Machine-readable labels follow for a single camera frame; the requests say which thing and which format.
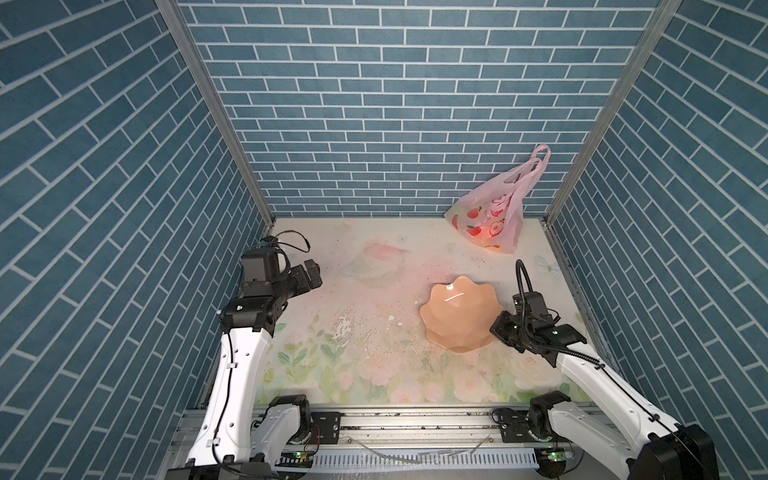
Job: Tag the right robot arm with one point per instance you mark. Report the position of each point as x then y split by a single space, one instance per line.
643 442

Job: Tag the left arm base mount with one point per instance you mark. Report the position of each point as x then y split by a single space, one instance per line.
324 429

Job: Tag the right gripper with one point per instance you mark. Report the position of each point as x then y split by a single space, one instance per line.
498 325

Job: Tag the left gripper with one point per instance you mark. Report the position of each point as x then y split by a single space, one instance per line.
302 284

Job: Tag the peach scalloped bowl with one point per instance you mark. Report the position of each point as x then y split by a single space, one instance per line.
458 316

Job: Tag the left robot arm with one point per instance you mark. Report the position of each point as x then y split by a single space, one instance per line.
227 445

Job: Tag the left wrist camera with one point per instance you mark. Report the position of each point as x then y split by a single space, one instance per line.
269 244

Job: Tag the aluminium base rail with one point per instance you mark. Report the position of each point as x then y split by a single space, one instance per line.
410 439

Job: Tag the pink plastic bag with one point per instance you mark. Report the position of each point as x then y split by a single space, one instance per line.
491 215

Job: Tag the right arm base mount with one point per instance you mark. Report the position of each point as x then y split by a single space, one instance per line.
513 425

